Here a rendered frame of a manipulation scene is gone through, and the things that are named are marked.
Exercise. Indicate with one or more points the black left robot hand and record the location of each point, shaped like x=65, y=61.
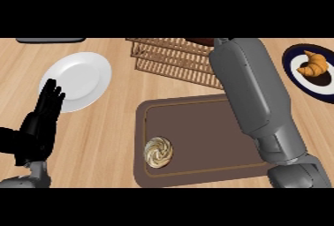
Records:
x=40, y=123

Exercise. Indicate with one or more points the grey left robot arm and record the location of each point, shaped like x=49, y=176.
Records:
x=32, y=176

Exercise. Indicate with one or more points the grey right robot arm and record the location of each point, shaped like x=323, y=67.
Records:
x=254, y=97

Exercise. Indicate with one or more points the brown rectangular tray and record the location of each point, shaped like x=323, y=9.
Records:
x=204, y=141

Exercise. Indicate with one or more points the white round plate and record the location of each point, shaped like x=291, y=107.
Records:
x=80, y=76

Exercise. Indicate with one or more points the dark grey flat object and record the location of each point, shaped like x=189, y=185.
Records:
x=49, y=40

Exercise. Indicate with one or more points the cream swirl cupcake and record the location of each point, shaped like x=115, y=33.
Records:
x=158, y=152

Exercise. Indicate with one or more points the dark reddish brown object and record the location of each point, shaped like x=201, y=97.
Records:
x=199, y=41

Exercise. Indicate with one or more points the dark blue rimmed plate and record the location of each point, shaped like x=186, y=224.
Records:
x=291, y=63

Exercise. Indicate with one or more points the golden croissant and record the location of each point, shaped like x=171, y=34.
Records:
x=313, y=65

